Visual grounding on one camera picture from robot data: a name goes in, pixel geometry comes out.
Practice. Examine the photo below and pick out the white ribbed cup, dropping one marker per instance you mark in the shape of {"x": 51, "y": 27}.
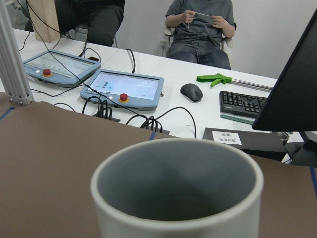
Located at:
{"x": 178, "y": 188}

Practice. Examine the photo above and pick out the black computer mouse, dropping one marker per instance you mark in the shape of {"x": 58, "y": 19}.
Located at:
{"x": 192, "y": 92}

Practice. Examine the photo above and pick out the blue teach pendant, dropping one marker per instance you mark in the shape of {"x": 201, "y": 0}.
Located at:
{"x": 130, "y": 90}
{"x": 61, "y": 69}

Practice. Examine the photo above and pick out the black keyboard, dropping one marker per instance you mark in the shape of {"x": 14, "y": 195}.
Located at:
{"x": 241, "y": 104}

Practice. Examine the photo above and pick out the seated person grey shirt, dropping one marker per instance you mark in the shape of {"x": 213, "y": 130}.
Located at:
{"x": 199, "y": 28}

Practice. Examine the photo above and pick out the black label box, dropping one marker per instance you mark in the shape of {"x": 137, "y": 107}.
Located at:
{"x": 267, "y": 145}

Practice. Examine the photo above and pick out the seated person black trousers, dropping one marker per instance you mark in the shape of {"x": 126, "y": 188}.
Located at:
{"x": 103, "y": 17}

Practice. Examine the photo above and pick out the black monitor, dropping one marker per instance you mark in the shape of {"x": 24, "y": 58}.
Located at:
{"x": 292, "y": 103}

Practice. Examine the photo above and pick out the wooden board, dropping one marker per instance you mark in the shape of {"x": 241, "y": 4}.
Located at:
{"x": 44, "y": 19}

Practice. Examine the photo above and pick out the green handled tool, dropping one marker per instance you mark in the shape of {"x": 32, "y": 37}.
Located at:
{"x": 219, "y": 78}

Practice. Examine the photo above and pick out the aluminium frame post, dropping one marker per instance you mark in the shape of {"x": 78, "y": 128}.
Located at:
{"x": 12, "y": 73}

